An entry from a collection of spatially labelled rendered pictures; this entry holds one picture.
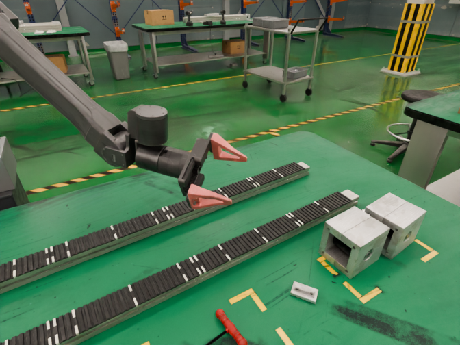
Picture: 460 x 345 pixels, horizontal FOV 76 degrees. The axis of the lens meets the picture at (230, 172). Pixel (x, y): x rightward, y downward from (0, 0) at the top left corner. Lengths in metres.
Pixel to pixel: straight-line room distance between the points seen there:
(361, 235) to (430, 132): 1.28
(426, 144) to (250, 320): 1.52
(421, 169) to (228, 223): 1.39
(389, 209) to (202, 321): 0.47
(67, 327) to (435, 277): 0.73
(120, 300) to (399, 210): 0.62
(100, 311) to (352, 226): 0.52
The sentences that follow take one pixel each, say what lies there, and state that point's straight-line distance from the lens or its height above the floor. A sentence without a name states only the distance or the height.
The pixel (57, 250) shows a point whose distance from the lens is 0.77.
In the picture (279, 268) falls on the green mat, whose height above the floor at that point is 0.78.
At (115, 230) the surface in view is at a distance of 0.77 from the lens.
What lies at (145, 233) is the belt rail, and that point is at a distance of 0.77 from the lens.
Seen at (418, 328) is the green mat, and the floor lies 0.78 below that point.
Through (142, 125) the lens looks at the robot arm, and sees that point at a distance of 0.55.
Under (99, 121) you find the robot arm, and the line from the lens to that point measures 0.64.
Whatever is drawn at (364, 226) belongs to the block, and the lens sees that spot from 0.70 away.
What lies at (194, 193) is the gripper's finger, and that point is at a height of 1.00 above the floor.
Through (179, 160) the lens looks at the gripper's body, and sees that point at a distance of 0.56.
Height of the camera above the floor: 1.30
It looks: 32 degrees down
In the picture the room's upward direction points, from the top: straight up
